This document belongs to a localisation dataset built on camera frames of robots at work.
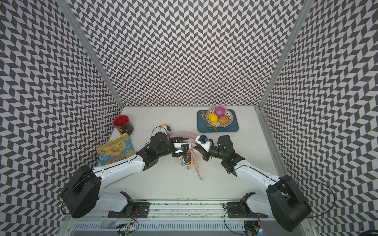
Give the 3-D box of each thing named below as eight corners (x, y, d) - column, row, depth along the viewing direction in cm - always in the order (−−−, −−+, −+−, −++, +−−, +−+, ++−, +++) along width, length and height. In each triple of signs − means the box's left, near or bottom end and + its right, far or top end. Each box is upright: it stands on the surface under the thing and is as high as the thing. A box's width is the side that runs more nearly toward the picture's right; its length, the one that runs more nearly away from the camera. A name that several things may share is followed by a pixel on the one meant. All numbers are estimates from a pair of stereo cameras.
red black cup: (116, 136, 102) (109, 128, 94) (121, 124, 109) (116, 115, 101) (131, 136, 102) (125, 128, 94) (135, 124, 109) (130, 115, 101)
